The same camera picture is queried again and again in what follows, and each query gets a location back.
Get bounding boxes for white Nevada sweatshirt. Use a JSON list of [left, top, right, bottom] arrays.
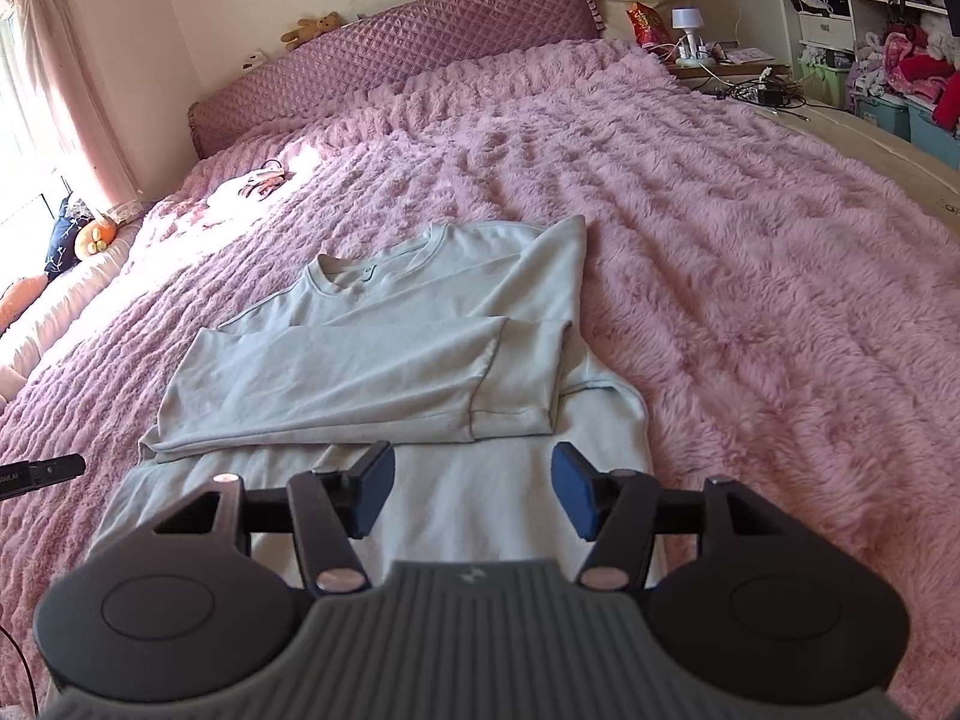
[[94, 216, 651, 578]]

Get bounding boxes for orange plush toy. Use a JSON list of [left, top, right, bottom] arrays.
[[75, 216, 119, 260]]

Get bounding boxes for pink fluffy bed blanket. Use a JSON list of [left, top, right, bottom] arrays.
[[2, 41, 958, 718]]

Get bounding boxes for small pink item on bed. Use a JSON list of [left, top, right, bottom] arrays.
[[238, 158, 290, 200]]

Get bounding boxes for pink window curtain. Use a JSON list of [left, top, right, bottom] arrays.
[[3, 0, 139, 213]]

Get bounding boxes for wooden bedside table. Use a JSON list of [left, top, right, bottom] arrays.
[[664, 62, 791, 85]]

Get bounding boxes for green storage bin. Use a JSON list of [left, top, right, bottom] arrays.
[[797, 62, 850, 109]]

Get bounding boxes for brown teddy bear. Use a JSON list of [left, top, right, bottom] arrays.
[[280, 11, 345, 50]]

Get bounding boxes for red snack bag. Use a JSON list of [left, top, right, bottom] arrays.
[[626, 2, 674, 50]]

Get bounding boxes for teal storage bin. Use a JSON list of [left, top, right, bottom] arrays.
[[907, 99, 960, 169]]

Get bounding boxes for white table lamp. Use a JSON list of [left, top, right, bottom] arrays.
[[672, 7, 716, 67]]

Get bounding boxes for purple quilted headboard cushion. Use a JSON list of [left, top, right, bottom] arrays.
[[187, 0, 604, 160]]

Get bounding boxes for white open wardrobe shelf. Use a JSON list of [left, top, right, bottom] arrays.
[[782, 0, 958, 143]]

